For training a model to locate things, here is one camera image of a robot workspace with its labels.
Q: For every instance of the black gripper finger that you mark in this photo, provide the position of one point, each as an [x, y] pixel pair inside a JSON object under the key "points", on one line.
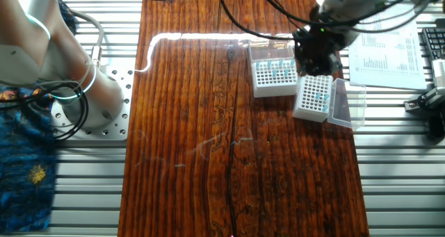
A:
{"points": [[323, 66], [301, 65]]}

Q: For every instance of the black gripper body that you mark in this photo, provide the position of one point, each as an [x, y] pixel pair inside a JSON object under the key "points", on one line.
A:
{"points": [[320, 44]]}

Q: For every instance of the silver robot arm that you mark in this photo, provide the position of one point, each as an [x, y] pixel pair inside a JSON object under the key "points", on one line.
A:
{"points": [[34, 56]]}

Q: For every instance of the clear plastic holder lid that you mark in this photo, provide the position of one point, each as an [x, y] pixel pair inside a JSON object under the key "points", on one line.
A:
{"points": [[347, 106], [269, 51]]}

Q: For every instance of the printed paper sheet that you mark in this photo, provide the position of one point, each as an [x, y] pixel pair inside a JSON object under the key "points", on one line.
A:
{"points": [[386, 59]]}

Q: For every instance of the black keyboard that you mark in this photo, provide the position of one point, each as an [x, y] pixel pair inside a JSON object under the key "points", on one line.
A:
{"points": [[434, 39]]}

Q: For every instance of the brown wooden board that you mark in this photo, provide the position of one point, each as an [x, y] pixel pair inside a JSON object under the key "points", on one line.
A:
{"points": [[194, 143]]}

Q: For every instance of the blue painted cloth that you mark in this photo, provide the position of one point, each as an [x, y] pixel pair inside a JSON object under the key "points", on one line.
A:
{"points": [[24, 195]]}

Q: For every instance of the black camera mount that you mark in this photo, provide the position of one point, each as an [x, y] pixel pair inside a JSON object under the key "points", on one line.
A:
{"points": [[427, 99]]}

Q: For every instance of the silver perforated base plate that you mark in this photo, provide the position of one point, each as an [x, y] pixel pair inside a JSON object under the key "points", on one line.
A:
{"points": [[120, 127]]}

